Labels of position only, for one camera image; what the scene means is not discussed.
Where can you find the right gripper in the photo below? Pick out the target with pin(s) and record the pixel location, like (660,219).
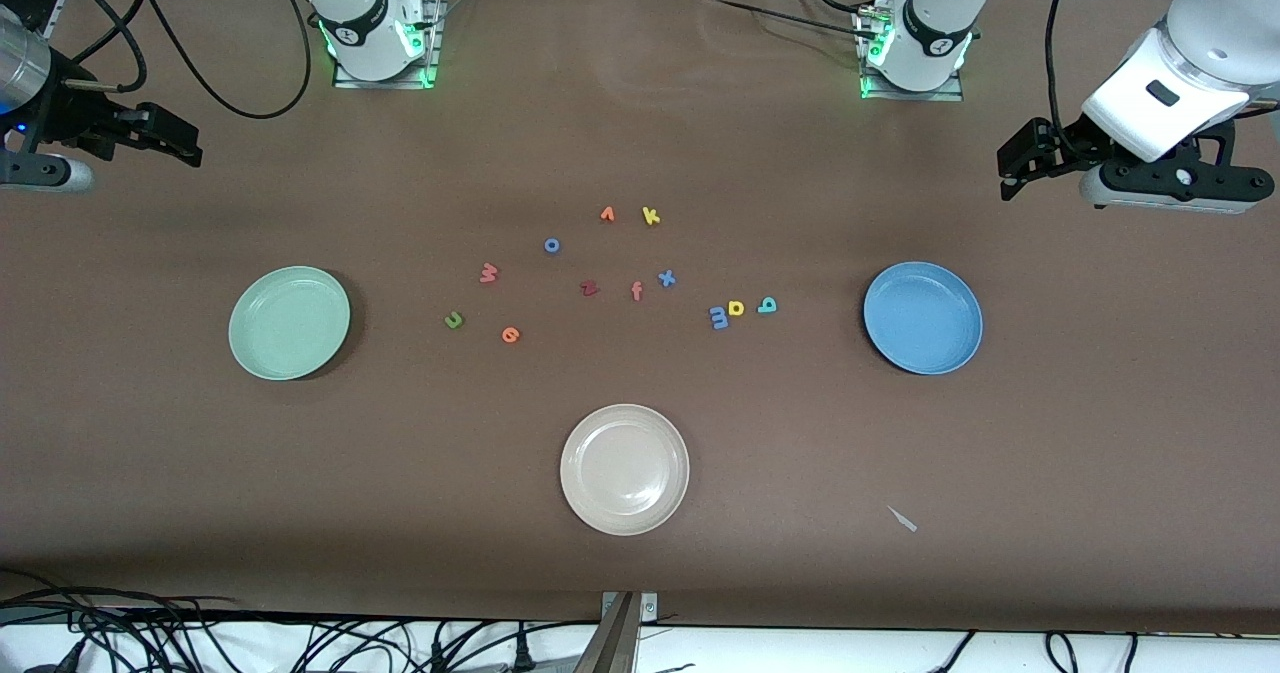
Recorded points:
(72,115)

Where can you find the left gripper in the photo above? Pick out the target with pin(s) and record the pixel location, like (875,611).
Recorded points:
(1063,143)

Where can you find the pink foam letter w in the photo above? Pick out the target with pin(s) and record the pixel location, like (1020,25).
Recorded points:
(488,275)

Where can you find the blue foam letter E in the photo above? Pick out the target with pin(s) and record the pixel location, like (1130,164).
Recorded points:
(719,317)

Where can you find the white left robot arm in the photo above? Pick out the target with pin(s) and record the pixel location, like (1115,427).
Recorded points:
(940,43)

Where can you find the blue plate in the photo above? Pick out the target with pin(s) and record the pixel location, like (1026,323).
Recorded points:
(920,318)

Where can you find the green plate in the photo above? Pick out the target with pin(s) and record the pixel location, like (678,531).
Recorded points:
(290,323)

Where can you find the white paper scrap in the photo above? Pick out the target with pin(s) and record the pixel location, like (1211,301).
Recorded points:
(905,522)

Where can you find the beige plate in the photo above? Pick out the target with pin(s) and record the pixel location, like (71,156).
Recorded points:
(625,468)

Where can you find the black power plug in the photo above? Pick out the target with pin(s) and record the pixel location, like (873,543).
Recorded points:
(522,655)

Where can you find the grey metal pole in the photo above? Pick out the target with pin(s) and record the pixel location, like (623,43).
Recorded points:
(610,648)

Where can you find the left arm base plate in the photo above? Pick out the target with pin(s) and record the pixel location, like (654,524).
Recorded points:
(945,96)

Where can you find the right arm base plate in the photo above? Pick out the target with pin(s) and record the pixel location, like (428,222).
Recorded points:
(380,84)

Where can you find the metal clamp bracket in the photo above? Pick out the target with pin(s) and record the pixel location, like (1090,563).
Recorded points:
(650,605)

